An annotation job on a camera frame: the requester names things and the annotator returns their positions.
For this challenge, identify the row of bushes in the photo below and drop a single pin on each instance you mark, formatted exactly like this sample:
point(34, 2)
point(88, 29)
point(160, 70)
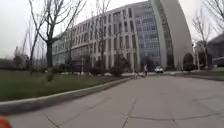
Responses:
point(113, 70)

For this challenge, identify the grey concrete slab road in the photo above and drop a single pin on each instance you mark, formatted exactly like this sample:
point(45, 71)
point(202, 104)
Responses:
point(160, 100)

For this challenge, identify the bare tree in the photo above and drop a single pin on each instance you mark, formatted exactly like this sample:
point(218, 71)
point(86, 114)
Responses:
point(204, 40)

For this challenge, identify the grey kerb beside lawn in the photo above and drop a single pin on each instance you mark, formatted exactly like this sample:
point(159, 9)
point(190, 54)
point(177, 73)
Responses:
point(56, 98)

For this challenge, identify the pole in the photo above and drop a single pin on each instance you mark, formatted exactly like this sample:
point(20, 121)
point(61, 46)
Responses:
point(197, 56)

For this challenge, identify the grass lawn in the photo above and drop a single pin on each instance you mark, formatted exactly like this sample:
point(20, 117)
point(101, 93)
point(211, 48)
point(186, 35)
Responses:
point(36, 83)

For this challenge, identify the white car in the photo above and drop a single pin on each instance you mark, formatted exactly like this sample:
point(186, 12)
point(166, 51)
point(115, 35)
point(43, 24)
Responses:
point(158, 69)

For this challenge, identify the row of trees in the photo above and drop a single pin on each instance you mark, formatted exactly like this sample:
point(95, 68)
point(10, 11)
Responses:
point(49, 50)

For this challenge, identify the person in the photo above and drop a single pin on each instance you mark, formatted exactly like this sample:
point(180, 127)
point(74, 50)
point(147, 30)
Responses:
point(145, 70)

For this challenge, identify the large pale multi-storey building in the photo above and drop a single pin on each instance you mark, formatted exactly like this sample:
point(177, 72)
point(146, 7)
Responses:
point(133, 36)

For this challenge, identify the robot's own part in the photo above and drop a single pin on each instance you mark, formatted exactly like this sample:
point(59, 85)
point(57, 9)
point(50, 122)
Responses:
point(3, 123)

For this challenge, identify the pale concrete kerb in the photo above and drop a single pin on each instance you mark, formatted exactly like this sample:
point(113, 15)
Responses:
point(203, 76)

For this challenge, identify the low dark building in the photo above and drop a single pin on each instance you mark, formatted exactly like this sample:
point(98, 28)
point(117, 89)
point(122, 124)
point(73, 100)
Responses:
point(217, 50)

